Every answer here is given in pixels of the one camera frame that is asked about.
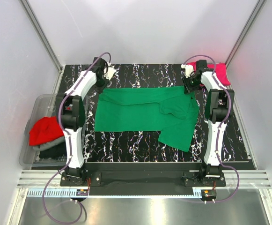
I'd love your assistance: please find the aluminium front rail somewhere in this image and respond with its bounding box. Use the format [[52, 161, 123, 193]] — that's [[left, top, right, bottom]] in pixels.
[[17, 170, 271, 189]]

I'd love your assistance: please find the aluminium frame post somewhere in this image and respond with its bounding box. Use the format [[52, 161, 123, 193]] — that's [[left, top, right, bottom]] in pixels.
[[19, 0, 63, 73], [225, 0, 267, 68]]

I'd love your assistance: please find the green t shirt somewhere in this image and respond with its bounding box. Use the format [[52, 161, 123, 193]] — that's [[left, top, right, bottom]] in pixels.
[[94, 86, 199, 152]]

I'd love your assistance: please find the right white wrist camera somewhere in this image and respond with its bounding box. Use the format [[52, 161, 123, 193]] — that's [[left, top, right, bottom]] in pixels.
[[181, 64, 194, 78]]

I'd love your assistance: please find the clear plastic bin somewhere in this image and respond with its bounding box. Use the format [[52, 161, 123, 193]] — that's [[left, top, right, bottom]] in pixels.
[[19, 94, 67, 167]]

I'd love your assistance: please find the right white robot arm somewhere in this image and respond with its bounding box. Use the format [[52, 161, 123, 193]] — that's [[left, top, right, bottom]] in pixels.
[[181, 60, 235, 186]]

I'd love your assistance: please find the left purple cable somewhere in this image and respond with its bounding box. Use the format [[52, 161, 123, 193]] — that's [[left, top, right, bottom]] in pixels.
[[43, 52, 111, 223]]

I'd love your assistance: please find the right aluminium frame post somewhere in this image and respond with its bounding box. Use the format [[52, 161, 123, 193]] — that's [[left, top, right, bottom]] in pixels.
[[225, 0, 267, 68]]

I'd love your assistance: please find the left aluminium frame post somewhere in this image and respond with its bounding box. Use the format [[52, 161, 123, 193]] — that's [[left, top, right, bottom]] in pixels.
[[19, 0, 63, 73]]

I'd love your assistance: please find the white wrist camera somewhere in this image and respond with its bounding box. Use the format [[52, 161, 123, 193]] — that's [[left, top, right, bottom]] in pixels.
[[181, 64, 194, 78], [103, 67, 116, 80]]

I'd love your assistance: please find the folded pink t shirt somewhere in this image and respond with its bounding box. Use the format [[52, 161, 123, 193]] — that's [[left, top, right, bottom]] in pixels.
[[187, 61, 231, 86]]

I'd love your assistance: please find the black t shirt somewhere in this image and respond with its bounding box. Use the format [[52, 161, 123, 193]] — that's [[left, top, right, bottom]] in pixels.
[[39, 142, 67, 159]]

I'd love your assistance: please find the white slotted cable duct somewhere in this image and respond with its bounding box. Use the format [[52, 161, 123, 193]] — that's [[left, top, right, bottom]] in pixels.
[[27, 187, 202, 199]]

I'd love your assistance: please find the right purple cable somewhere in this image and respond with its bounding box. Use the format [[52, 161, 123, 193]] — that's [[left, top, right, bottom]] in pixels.
[[182, 54, 240, 203]]

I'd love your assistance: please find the orange connector block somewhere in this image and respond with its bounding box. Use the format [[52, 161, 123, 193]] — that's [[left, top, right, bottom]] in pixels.
[[202, 189, 217, 198], [76, 189, 89, 196]]

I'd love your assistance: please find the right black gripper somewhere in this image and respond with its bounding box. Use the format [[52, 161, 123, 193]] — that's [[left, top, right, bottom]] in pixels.
[[182, 74, 201, 94]]

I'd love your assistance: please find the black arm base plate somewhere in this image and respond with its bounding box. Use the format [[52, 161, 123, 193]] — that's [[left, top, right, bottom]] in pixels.
[[62, 162, 226, 188]]

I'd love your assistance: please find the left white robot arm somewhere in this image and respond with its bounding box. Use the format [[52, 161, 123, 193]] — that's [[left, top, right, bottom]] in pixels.
[[56, 57, 114, 186]]

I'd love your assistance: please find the left orange connector block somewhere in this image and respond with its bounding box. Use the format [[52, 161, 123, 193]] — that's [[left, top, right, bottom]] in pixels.
[[76, 189, 89, 196]]

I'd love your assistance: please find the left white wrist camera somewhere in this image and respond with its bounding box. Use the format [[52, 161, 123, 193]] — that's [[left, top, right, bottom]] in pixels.
[[103, 67, 116, 80]]

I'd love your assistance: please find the right orange connector block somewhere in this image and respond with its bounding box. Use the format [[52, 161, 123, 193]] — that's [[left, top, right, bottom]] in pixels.
[[202, 189, 217, 198]]

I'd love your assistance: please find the purple cable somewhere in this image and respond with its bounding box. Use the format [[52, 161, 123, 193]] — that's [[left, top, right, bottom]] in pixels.
[[182, 54, 240, 203], [43, 52, 111, 223]]

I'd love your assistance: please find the red t shirt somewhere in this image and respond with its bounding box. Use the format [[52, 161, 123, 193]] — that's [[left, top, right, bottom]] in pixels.
[[29, 117, 64, 146]]

